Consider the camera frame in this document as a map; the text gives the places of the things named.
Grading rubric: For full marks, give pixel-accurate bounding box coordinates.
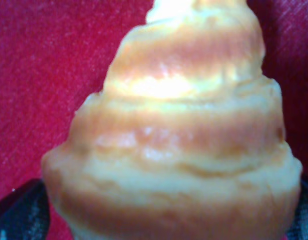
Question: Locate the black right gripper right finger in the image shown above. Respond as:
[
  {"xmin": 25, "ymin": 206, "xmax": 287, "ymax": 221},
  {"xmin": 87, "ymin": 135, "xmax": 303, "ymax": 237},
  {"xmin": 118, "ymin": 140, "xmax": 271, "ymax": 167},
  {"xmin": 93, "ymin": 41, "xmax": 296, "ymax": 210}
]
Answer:
[{"xmin": 286, "ymin": 175, "xmax": 308, "ymax": 240}]

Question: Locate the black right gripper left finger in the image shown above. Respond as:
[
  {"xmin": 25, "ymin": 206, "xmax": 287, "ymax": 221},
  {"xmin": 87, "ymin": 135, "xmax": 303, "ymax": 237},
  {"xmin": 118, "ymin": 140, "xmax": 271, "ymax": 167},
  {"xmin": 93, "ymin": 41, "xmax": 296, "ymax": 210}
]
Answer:
[{"xmin": 0, "ymin": 178, "xmax": 74, "ymax": 240}]

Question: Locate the golden croissant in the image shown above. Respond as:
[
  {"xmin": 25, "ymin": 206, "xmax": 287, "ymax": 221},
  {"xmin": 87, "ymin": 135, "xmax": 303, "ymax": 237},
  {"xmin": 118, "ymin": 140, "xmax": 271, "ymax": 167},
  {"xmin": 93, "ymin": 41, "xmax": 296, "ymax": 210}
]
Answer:
[{"xmin": 42, "ymin": 0, "xmax": 302, "ymax": 240}]

